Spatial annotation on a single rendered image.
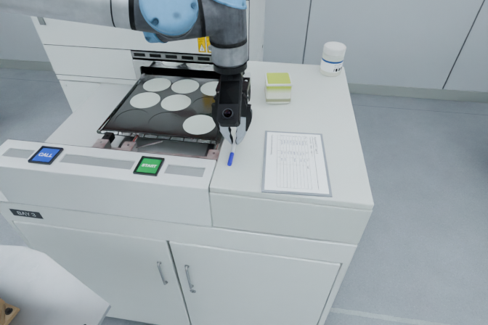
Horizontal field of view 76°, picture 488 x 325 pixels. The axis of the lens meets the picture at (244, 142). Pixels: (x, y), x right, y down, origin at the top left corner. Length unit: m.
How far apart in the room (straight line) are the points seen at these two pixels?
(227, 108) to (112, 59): 0.81
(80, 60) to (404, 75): 2.45
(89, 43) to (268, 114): 0.79
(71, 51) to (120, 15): 0.97
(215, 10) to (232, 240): 0.54
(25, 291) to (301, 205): 0.60
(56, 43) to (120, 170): 0.80
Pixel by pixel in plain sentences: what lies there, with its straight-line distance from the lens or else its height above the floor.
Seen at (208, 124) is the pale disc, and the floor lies 0.90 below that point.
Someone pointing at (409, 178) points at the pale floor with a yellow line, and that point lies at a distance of 2.28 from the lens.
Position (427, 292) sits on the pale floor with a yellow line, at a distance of 1.82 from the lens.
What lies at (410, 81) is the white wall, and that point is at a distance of 3.06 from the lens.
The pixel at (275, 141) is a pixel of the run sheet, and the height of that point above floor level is 0.97.
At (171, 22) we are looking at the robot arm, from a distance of 0.45.
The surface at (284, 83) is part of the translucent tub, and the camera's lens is 0.90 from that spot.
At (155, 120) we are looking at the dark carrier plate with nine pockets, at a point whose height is 0.90.
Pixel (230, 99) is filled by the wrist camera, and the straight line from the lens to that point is 0.64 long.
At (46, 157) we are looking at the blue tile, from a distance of 0.88.
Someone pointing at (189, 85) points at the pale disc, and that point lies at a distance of 1.17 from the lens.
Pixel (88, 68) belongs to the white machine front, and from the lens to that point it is 1.45.
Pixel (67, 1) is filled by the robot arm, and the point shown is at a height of 1.35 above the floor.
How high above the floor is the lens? 1.47
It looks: 40 degrees down
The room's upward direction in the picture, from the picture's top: straight up
